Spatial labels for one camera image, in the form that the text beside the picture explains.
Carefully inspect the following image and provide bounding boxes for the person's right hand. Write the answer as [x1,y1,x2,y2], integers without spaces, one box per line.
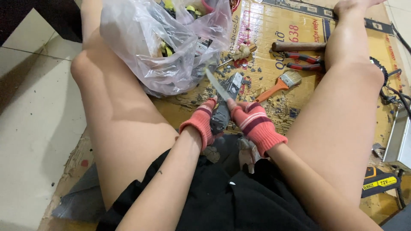
[227,98,288,158]

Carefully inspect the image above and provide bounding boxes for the person's left hand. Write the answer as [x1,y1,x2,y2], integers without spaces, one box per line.
[179,95,224,152]

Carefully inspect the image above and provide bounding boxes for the dark grey motor part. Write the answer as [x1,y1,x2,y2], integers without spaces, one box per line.
[209,72,244,136]

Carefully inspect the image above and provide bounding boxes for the grey metal file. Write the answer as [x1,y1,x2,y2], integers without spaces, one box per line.
[204,67,232,102]

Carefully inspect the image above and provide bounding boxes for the scattered debris chips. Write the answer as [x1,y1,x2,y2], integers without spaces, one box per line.
[180,55,309,135]

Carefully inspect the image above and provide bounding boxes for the flattened cardboard box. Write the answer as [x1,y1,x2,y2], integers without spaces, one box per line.
[39,0,408,231]

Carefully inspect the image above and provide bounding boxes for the black shorts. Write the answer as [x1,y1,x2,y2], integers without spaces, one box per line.
[96,133,322,231]

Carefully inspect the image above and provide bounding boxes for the person's right leg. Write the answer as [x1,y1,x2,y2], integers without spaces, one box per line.
[284,0,387,207]

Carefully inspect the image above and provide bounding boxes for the person's leg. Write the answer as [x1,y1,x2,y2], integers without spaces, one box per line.
[284,0,387,207]
[71,0,179,210]

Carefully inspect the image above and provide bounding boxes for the clear plastic bag of parts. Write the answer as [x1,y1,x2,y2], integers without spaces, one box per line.
[100,0,233,97]

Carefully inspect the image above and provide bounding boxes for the person's left leg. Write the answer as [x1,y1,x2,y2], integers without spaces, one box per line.
[71,0,179,210]

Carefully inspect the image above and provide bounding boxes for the yellow black battery pack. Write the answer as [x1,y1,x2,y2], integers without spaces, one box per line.
[361,166,402,199]

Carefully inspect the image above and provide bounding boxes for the grey metal sheet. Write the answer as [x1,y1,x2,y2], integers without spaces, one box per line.
[51,162,106,222]

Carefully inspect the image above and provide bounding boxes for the silver metal box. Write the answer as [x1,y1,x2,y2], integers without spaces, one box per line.
[383,107,411,169]

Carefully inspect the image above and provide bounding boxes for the orange handle paint brush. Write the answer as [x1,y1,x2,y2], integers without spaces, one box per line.
[254,71,302,103]

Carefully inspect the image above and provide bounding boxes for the wooden handle screwdriver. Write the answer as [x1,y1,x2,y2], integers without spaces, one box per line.
[217,44,258,68]

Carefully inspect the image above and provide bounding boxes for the red black handle pliers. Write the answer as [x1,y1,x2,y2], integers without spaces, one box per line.
[284,52,325,72]

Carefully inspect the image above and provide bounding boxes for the wooden handle hammer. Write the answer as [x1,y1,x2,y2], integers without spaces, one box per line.
[272,42,327,52]

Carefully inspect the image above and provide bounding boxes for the black cable bundle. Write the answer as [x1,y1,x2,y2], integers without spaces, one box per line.
[369,22,411,119]

